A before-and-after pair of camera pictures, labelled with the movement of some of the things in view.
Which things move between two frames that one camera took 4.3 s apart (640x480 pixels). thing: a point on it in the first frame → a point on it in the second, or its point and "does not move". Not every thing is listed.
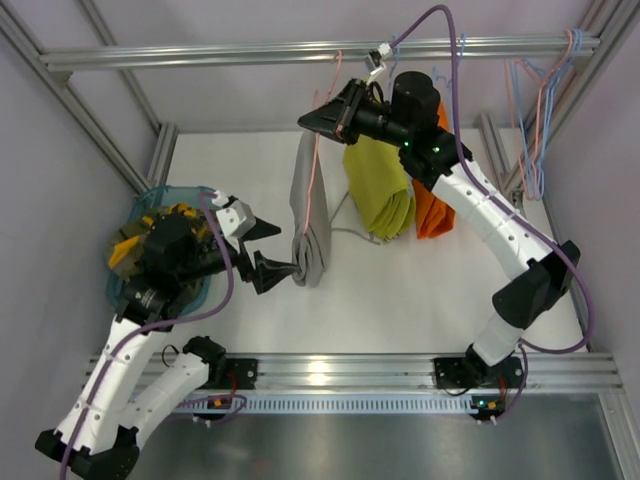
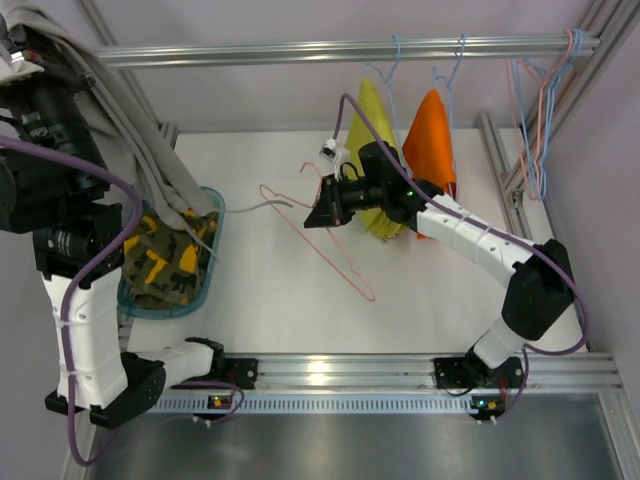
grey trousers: (310, 220) → (134, 145)
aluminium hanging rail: (312, 54) does not move
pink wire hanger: (332, 82) → (329, 229)
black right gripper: (350, 110) → (333, 200)
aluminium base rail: (541, 372) does not move
